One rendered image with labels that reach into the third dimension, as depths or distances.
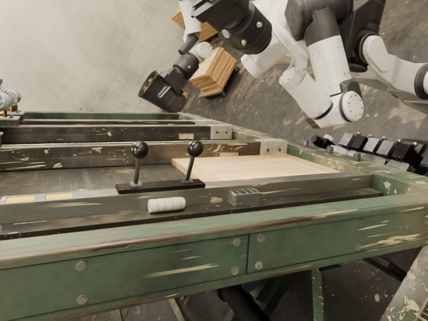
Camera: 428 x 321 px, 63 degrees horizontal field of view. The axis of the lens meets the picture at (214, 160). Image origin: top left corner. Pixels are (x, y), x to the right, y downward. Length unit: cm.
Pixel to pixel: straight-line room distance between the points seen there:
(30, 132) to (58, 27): 505
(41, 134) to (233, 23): 111
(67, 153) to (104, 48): 558
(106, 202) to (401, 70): 120
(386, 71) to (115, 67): 565
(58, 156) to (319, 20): 84
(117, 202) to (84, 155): 43
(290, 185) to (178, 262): 46
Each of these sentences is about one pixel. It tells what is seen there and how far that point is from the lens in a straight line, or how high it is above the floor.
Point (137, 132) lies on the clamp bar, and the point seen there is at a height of 133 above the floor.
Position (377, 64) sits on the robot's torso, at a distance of 139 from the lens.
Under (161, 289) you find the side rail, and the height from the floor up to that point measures 145.
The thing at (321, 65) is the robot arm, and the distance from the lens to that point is 98.
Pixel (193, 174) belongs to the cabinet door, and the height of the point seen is 130.
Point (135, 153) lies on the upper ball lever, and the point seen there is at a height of 155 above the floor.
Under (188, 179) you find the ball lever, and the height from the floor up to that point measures 139.
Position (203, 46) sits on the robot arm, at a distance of 148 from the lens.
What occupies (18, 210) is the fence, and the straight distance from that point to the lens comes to 77.
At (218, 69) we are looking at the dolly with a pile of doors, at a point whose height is 29.
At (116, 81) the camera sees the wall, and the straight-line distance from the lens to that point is 661.
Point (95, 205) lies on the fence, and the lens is 77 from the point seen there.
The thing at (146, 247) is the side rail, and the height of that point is 152.
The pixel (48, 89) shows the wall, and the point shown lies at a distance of 640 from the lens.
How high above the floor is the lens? 173
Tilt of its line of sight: 27 degrees down
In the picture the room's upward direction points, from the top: 57 degrees counter-clockwise
